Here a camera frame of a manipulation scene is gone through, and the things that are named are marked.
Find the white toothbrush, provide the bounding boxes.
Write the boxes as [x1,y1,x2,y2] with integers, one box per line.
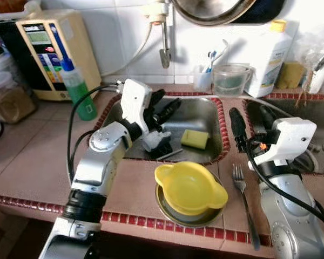
[211,39,230,71]

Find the small white toothbrush cup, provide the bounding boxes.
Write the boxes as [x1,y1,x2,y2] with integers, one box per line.
[193,65,214,91]

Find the clear plastic bag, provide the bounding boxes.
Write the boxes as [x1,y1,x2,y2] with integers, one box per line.
[294,30,324,71]

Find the hanging black pan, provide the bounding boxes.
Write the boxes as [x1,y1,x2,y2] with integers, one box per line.
[227,0,287,25]

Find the beige water ioniser appliance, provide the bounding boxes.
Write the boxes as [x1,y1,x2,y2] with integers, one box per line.
[0,8,102,102]

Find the black handled utensil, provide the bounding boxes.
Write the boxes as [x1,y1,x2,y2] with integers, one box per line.
[313,53,324,73]

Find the white wall tap fitting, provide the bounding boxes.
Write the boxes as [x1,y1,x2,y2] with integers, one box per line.
[140,0,171,25]

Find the white detergent bottle yellow cap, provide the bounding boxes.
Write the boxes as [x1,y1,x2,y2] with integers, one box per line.
[248,19,293,99]

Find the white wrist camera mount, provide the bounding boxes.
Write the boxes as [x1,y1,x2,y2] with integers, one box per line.
[252,117,318,168]
[120,78,153,134]

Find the white tub green lid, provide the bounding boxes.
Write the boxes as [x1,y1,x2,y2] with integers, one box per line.
[0,35,19,76]

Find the brown wooden utensil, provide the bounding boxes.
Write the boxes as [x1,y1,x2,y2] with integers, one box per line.
[295,81,309,107]

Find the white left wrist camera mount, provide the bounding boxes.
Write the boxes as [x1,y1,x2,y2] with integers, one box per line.
[120,78,153,134]

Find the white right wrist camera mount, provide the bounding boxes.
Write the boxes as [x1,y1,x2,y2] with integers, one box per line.
[252,117,318,168]

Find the yellow green scouring sponge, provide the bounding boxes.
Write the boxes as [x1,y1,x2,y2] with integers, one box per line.
[181,128,210,150]

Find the hanging steel pan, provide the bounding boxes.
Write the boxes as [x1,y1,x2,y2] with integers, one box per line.
[170,0,258,26]

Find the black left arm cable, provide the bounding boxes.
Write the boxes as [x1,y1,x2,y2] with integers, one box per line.
[66,82,124,185]

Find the small steel bowl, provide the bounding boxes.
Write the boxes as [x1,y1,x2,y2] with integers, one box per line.
[155,178,226,228]

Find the yellow sponge block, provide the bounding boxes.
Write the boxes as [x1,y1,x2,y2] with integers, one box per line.
[275,61,307,90]

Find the clear plastic measuring jug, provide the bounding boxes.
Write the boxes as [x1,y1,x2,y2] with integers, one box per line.
[212,63,254,98]

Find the white wall hose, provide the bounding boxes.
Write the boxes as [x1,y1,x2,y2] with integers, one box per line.
[100,22,154,77]

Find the yellow plastic bowl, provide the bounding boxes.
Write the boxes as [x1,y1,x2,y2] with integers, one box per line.
[154,161,229,216]

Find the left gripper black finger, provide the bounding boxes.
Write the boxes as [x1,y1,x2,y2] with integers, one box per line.
[146,88,167,111]
[154,97,183,125]

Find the blue toothbrush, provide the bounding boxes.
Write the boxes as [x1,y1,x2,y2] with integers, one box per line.
[205,50,215,73]

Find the white utensil container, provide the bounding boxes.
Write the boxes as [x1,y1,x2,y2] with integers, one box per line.
[308,51,324,95]

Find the green soap bottle blue cap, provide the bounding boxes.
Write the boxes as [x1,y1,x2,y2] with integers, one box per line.
[59,57,98,121]

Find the clear jar brown contents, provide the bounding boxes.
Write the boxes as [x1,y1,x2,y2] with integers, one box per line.
[0,71,37,124]

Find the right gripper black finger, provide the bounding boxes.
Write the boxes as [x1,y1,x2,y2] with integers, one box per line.
[258,104,279,130]
[228,107,249,153]

